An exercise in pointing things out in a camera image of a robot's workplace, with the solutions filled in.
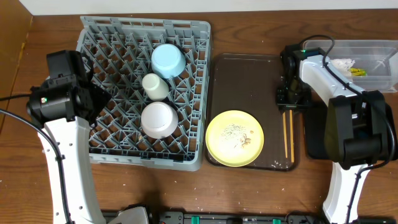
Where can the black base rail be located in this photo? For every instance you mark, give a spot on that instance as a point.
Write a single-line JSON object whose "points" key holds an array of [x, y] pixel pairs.
{"points": [[180, 216]]}

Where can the white napkin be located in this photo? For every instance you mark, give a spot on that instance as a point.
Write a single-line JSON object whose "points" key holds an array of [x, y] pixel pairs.
{"points": [[343, 65]]}

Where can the yellow plate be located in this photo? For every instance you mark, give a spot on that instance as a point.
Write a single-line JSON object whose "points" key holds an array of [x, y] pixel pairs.
{"points": [[234, 138]]}

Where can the black tray bin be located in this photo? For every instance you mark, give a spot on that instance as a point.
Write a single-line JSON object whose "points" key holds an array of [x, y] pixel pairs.
{"points": [[314, 133]]}

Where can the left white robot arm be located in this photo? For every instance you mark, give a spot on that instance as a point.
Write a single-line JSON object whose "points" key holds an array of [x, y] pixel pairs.
{"points": [[66, 147]]}

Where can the white cup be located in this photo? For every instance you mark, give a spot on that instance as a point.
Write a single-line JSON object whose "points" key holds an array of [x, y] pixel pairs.
{"points": [[155, 87]]}

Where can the light blue bowl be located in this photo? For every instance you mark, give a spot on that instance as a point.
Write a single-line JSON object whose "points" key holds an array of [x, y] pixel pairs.
{"points": [[167, 61]]}

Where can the clear plastic bin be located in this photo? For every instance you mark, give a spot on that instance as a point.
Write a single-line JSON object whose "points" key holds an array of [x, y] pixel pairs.
{"points": [[377, 57]]}

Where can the yellow green snack wrapper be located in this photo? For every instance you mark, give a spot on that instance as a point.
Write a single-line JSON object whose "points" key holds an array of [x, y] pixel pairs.
{"points": [[358, 72]]}

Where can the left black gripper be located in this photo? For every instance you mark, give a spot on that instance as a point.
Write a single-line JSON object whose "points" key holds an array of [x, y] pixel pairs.
{"points": [[97, 98]]}

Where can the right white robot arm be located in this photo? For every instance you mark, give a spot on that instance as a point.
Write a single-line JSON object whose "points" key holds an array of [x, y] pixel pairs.
{"points": [[340, 205]]}

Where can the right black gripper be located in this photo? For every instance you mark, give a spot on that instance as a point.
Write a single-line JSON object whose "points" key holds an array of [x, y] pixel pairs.
{"points": [[289, 104]]}

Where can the grey dishwasher rack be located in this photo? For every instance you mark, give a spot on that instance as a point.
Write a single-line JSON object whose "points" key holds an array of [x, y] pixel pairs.
{"points": [[120, 49]]}

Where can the dark brown serving tray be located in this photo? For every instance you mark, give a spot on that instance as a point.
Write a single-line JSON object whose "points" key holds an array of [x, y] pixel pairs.
{"points": [[249, 83]]}

